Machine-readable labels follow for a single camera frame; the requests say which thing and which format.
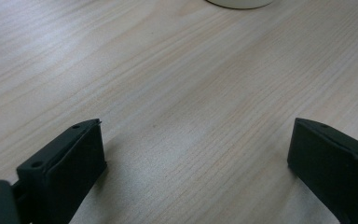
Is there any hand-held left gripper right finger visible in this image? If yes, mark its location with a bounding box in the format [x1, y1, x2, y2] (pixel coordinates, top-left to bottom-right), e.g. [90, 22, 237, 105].
[287, 117, 358, 224]

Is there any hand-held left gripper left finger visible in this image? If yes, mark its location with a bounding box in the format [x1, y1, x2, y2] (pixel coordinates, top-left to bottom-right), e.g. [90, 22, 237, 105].
[12, 118, 108, 224]

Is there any white tumbler with straw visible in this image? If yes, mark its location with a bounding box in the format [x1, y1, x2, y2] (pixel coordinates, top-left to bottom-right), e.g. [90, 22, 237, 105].
[204, 0, 275, 10]

